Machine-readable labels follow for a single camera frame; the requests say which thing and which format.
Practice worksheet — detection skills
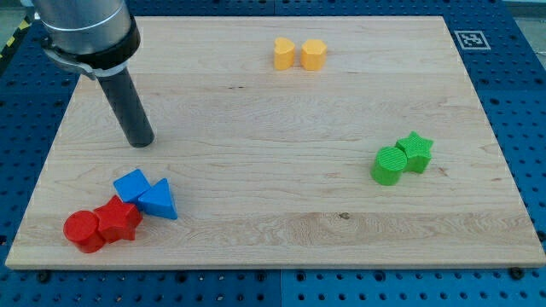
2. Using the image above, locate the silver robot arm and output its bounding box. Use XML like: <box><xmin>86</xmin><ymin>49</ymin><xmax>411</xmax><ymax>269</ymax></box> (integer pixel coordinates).
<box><xmin>32</xmin><ymin>0</ymin><xmax>140</xmax><ymax>79</ymax></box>

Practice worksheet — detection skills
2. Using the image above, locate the wooden board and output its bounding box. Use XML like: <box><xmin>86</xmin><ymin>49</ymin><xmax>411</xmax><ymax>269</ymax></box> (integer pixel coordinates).
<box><xmin>6</xmin><ymin>16</ymin><xmax>545</xmax><ymax>270</ymax></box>

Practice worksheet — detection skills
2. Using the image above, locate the yellow heart block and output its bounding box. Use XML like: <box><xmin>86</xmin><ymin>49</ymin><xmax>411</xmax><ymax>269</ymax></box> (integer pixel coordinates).
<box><xmin>274</xmin><ymin>37</ymin><xmax>295</xmax><ymax>71</ymax></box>

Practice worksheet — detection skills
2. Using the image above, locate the yellow pentagon block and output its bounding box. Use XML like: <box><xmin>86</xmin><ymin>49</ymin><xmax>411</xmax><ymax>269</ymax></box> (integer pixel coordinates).
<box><xmin>300</xmin><ymin>39</ymin><xmax>328</xmax><ymax>71</ymax></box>

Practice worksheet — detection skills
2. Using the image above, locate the green cylinder block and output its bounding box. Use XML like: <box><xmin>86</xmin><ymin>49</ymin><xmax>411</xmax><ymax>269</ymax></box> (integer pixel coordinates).
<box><xmin>370</xmin><ymin>147</ymin><xmax>407</xmax><ymax>186</ymax></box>

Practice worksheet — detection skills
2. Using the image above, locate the blue triangle block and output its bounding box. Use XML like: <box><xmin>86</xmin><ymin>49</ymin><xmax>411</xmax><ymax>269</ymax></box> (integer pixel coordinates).
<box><xmin>137</xmin><ymin>178</ymin><xmax>178</xmax><ymax>220</ymax></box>

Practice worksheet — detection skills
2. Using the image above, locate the green star block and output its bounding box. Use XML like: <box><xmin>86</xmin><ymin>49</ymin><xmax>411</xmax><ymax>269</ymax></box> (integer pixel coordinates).
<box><xmin>395</xmin><ymin>131</ymin><xmax>434</xmax><ymax>174</ymax></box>

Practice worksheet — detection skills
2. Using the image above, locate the blue cube block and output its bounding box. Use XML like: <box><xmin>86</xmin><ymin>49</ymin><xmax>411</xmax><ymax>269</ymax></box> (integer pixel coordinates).
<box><xmin>113</xmin><ymin>169</ymin><xmax>151</xmax><ymax>203</ymax></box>

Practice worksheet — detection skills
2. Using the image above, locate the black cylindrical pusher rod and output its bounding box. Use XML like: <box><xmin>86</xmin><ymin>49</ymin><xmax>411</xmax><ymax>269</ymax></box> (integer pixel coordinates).
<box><xmin>98</xmin><ymin>68</ymin><xmax>154</xmax><ymax>148</ymax></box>

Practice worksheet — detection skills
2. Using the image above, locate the red star block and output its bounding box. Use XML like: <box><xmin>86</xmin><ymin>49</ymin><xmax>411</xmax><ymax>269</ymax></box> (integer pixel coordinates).
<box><xmin>93</xmin><ymin>195</ymin><xmax>142</xmax><ymax>243</ymax></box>

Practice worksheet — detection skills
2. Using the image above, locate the red cylinder block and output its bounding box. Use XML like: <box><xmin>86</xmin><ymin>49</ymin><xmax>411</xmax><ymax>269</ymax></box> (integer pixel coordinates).
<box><xmin>63</xmin><ymin>211</ymin><xmax>105</xmax><ymax>253</ymax></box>

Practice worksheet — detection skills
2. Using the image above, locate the white fiducial marker tag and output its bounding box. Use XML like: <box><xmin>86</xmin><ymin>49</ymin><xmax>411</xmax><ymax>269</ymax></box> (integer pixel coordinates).
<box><xmin>454</xmin><ymin>30</ymin><xmax>491</xmax><ymax>50</ymax></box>

